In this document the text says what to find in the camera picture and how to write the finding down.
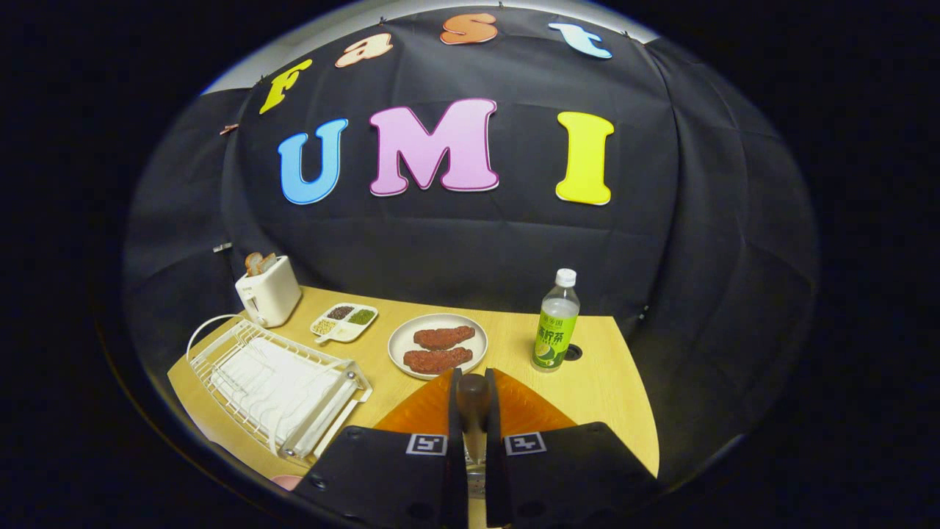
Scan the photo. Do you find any black backdrop cloth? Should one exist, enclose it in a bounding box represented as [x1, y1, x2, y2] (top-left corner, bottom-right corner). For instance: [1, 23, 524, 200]
[121, 7, 820, 478]

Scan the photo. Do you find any brown meat patty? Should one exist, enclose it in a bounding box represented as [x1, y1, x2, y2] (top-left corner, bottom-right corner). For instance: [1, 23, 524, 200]
[403, 347, 474, 375]
[413, 325, 476, 350]

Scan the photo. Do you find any wooden handle spoon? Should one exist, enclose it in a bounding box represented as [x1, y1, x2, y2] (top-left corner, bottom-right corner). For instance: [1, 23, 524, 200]
[455, 373, 493, 467]

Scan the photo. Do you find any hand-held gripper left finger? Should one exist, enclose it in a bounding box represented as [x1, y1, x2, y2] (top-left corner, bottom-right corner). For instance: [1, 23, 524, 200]
[294, 367, 469, 529]

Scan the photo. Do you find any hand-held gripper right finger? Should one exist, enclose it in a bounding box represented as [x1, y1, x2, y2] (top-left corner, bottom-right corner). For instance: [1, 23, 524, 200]
[485, 367, 662, 529]

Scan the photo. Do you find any white wire dish rack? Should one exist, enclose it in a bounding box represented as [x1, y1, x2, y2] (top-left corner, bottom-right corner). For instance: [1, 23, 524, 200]
[186, 314, 373, 460]

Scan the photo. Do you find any white divided bean dish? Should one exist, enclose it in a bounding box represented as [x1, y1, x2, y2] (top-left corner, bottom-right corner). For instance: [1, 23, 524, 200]
[310, 303, 380, 345]

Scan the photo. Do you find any white toaster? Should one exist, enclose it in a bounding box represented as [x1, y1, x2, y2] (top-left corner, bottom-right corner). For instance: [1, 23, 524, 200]
[235, 255, 303, 328]

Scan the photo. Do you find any beige plate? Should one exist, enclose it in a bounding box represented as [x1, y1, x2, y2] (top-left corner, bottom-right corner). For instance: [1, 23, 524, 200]
[387, 313, 489, 381]

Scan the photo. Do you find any green label drink bottle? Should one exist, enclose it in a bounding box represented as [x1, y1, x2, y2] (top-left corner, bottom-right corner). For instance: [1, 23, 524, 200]
[530, 268, 581, 373]

